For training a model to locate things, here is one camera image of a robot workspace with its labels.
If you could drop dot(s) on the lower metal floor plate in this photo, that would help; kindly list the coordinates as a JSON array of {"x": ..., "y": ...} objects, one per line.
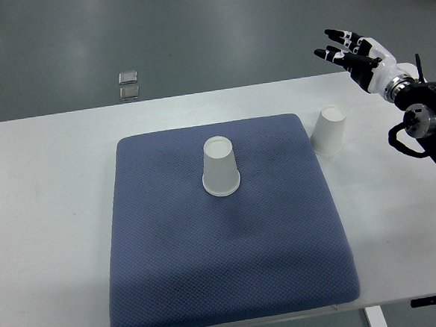
[{"x": 128, "y": 93}]

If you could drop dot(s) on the white paper cup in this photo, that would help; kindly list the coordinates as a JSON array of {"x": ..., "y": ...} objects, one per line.
[
  {"x": 327, "y": 136},
  {"x": 221, "y": 176}
]

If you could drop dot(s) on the upper metal floor plate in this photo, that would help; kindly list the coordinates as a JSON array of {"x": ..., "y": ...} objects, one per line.
[{"x": 127, "y": 77}]

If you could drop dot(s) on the blue mesh cushion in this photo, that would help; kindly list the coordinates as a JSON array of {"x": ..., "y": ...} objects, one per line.
[{"x": 181, "y": 257}]

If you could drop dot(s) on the metal floor plate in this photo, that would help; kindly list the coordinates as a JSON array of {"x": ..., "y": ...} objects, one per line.
[
  {"x": 127, "y": 77},
  {"x": 128, "y": 93}
]

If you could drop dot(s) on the white table leg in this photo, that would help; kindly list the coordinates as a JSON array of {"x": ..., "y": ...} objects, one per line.
[{"x": 375, "y": 317}]

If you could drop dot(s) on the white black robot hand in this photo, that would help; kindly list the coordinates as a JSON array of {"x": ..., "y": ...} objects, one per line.
[{"x": 370, "y": 65}]

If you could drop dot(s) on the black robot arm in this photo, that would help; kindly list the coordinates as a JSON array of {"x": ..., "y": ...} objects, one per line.
[{"x": 416, "y": 97}]

